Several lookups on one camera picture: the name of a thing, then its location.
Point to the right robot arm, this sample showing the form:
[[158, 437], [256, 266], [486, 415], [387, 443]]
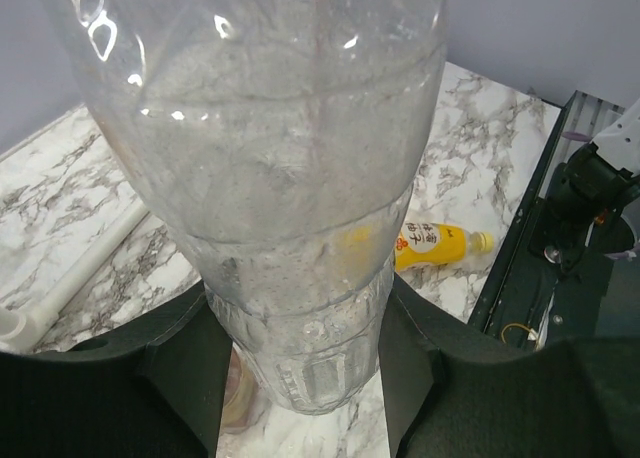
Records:
[[588, 193]]

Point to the white pvc pipe frame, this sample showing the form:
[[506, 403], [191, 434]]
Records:
[[23, 329]]

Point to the red gold labelled bottle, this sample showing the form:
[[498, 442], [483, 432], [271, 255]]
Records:
[[239, 396]]

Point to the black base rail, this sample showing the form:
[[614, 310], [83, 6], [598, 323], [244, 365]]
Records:
[[540, 290]]

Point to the large clear plastic bottle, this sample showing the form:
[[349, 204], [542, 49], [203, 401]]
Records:
[[278, 140]]

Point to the yellow labelled bottle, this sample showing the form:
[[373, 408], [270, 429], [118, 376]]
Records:
[[435, 245]]

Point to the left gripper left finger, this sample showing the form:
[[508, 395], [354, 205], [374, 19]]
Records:
[[153, 387]]

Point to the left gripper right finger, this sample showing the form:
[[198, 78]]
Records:
[[451, 391]]

